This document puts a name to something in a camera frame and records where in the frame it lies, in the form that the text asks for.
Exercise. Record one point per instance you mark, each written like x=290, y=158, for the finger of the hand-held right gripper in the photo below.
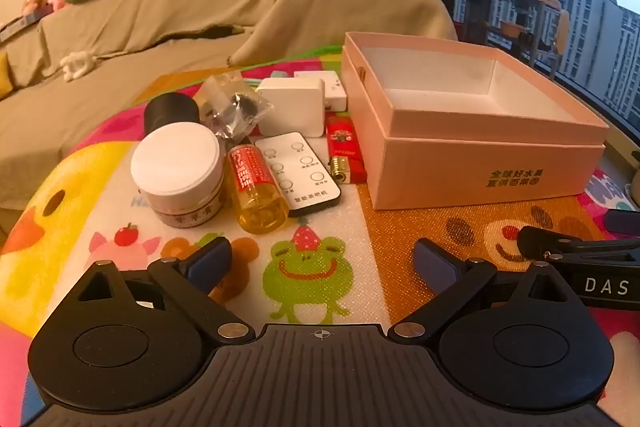
x=550, y=243
x=622, y=222

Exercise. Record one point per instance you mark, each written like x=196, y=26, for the beige covered sofa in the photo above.
x=200, y=22

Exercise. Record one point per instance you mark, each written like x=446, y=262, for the yellow oil bottle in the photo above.
x=257, y=192

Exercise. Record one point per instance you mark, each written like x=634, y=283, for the clear plastic bag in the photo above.
x=230, y=107

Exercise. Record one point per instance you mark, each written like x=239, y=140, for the white knitted toy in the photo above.
x=80, y=64

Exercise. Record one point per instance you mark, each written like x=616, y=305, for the yellow cushion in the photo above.
x=4, y=77

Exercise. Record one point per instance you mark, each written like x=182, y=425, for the red lighter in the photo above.
x=345, y=147

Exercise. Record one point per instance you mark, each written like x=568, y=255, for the white lidded jar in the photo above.
x=175, y=167

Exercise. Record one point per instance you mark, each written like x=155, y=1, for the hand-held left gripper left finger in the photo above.
x=212, y=259

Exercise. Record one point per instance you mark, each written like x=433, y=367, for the black cylinder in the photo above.
x=167, y=109

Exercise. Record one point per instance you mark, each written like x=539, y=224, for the cartoon printed mat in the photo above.
x=310, y=267

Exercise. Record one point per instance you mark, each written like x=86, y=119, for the small white box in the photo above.
x=334, y=92

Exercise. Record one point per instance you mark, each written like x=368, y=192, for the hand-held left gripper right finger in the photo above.
x=434, y=263

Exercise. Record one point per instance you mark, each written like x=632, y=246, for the white charger adapter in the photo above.
x=290, y=107

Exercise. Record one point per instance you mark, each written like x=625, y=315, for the pink cardboard box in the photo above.
x=480, y=157

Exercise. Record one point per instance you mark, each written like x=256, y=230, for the book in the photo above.
x=22, y=23

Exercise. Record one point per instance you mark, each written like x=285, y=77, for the white remote control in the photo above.
x=297, y=172

